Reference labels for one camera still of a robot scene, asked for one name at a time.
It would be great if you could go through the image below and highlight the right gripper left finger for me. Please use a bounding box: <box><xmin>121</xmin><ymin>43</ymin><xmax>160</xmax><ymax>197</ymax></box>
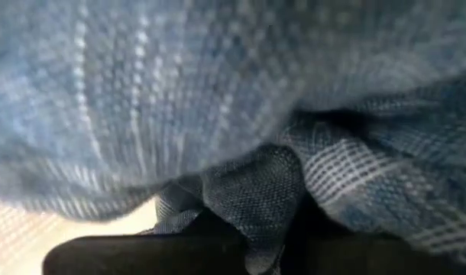
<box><xmin>41</xmin><ymin>213</ymin><xmax>253</xmax><ymax>275</ymax></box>

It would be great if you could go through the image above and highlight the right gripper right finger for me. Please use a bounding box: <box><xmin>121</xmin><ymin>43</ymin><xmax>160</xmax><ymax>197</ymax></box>
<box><xmin>280</xmin><ymin>198</ymin><xmax>459</xmax><ymax>275</ymax></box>

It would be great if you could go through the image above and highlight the blue striped knit towel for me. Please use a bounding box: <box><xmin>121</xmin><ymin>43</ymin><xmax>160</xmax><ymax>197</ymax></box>
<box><xmin>0</xmin><ymin>0</ymin><xmax>466</xmax><ymax>275</ymax></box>

